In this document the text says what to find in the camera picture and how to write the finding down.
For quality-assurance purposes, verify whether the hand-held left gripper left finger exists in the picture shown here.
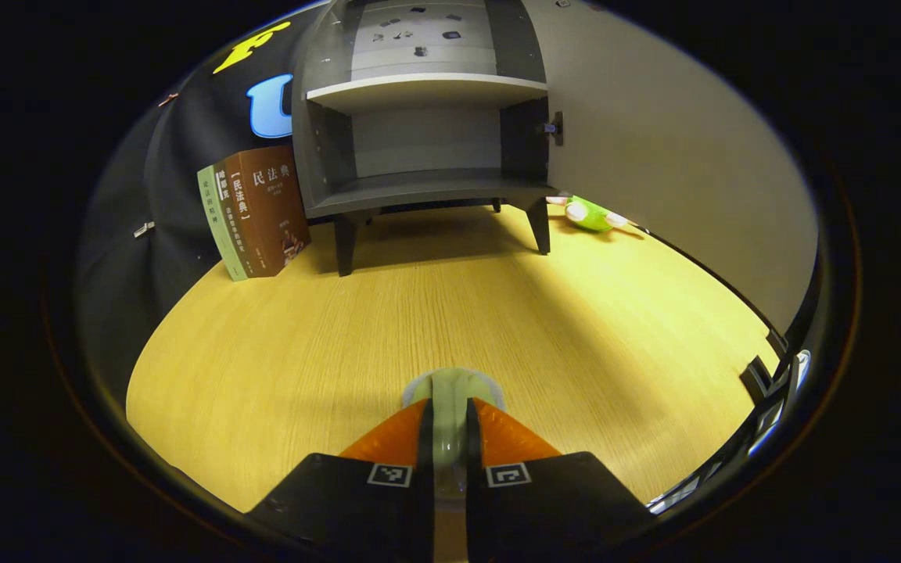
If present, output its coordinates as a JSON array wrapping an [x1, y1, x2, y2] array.
[[247, 397, 436, 563]]

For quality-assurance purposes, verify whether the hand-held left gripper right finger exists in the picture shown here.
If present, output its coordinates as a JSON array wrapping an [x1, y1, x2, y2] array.
[[465, 397, 655, 563]]

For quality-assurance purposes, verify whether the pale round coaster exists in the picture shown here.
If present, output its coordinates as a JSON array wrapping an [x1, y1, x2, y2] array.
[[401, 368, 508, 414]]

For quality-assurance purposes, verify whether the grey cabinet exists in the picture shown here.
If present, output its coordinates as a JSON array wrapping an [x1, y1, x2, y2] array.
[[292, 0, 565, 276]]

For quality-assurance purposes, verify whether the white cabinet shelf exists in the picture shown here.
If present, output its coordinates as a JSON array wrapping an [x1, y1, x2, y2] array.
[[306, 73, 550, 112]]

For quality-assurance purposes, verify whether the green plush toy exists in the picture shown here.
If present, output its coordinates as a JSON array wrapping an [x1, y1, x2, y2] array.
[[546, 194, 645, 234]]

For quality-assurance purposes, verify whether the brown book white band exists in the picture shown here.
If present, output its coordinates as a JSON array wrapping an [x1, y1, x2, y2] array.
[[214, 160, 265, 278]]

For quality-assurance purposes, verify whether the green book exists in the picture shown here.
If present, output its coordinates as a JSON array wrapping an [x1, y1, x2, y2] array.
[[197, 164, 249, 282]]

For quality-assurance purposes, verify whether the black backdrop cloth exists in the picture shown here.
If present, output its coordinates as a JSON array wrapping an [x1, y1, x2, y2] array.
[[79, 20, 318, 392]]

